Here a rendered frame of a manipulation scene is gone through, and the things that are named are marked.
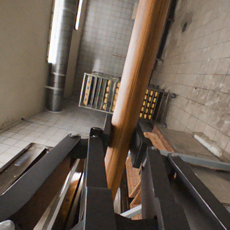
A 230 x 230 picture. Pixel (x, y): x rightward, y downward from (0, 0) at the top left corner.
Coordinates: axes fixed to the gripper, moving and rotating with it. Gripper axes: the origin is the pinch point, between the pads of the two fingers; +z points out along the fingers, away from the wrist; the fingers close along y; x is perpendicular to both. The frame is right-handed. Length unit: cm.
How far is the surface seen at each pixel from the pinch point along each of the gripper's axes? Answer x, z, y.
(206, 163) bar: -41, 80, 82
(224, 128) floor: -19, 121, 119
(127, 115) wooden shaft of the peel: 3.1, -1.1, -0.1
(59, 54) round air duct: 22, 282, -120
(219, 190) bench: -46, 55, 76
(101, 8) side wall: 196, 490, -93
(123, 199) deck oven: -99, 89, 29
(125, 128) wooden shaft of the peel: 1.6, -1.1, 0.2
